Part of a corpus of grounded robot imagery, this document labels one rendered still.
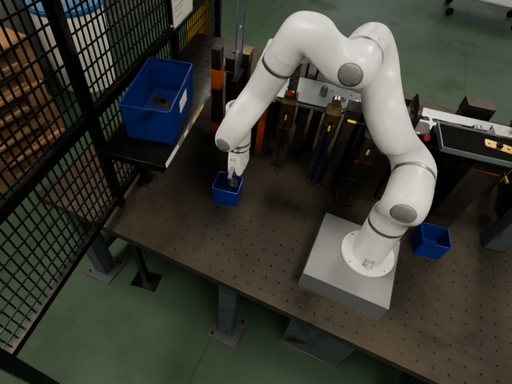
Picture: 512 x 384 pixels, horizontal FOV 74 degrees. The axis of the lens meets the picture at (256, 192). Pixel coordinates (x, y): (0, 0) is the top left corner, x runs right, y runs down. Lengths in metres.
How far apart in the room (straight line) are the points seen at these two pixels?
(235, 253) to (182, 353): 0.76
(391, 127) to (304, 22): 0.32
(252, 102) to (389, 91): 0.36
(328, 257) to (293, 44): 0.72
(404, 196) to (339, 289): 0.42
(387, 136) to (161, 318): 1.49
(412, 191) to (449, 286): 0.65
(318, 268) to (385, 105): 0.60
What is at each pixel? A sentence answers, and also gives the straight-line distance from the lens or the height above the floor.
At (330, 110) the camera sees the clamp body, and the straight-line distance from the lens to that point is 1.35.
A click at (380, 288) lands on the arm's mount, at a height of 0.80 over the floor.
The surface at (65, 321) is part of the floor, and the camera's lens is 2.08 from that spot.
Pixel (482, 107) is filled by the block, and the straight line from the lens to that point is 1.82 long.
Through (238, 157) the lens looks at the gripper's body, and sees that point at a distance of 1.15.
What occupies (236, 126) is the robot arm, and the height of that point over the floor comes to 1.21.
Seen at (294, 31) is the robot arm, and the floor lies 1.48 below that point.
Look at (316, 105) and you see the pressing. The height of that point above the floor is 1.00.
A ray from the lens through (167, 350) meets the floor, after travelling 1.91.
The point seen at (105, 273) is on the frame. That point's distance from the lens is 2.10.
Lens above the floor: 1.83
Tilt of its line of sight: 50 degrees down
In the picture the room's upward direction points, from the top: 9 degrees clockwise
